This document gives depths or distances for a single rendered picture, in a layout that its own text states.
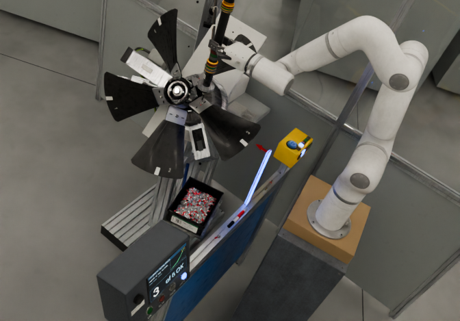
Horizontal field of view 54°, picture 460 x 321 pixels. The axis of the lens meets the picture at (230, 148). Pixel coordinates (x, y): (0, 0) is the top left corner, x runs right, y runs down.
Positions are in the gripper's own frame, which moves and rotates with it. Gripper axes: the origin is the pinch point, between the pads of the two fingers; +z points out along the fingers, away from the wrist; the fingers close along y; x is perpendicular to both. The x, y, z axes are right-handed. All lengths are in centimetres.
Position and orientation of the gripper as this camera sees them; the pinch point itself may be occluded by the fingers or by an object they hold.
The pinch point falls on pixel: (218, 42)
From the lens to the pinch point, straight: 171.1
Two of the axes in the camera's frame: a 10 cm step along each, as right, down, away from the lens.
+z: -7.9, -5.5, 2.8
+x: 2.5, -7.0, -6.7
